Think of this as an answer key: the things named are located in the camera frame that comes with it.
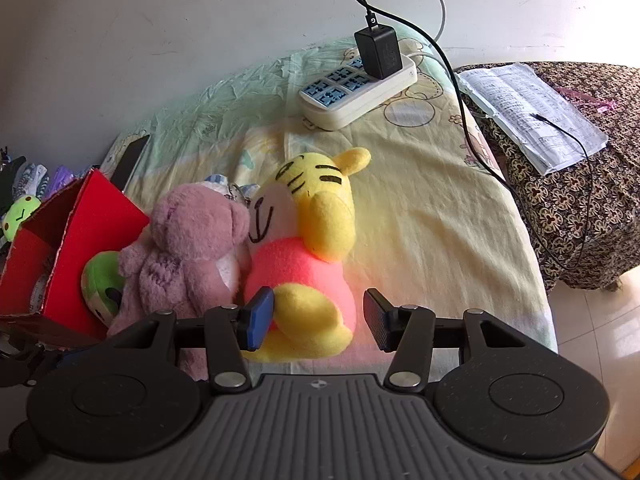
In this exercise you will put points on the stack of printed papers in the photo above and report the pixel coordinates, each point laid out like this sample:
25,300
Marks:
525,105

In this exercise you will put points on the red cardboard box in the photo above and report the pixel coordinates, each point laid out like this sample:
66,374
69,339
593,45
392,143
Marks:
95,220

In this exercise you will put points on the black smartphone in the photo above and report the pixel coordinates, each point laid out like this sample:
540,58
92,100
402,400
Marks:
127,162

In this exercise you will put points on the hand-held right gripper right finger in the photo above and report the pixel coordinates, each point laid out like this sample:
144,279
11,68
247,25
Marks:
377,325

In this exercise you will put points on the white power strip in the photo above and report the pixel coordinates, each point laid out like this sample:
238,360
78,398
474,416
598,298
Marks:
345,110

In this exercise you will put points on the yellow tiger plush toy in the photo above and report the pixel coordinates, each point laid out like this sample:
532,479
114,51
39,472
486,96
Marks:
300,270

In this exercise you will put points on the mauve bear plush toy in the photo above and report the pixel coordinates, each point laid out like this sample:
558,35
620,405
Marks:
190,240

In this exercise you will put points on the black charger adapter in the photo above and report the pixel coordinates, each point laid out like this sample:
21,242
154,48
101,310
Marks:
380,52

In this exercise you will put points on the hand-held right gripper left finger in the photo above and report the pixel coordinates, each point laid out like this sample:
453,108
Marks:
257,320

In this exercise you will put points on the green round plush toy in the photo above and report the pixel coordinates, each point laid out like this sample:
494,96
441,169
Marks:
97,272

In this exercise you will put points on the brown patterned cloth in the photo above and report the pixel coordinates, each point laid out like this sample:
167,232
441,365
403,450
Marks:
575,210

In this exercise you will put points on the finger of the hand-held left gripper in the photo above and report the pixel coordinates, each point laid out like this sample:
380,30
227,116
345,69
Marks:
25,360

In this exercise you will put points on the green frog plush toy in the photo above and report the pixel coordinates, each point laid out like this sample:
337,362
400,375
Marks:
20,215

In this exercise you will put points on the white blue print garment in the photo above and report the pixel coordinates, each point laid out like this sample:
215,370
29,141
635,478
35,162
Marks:
32,180

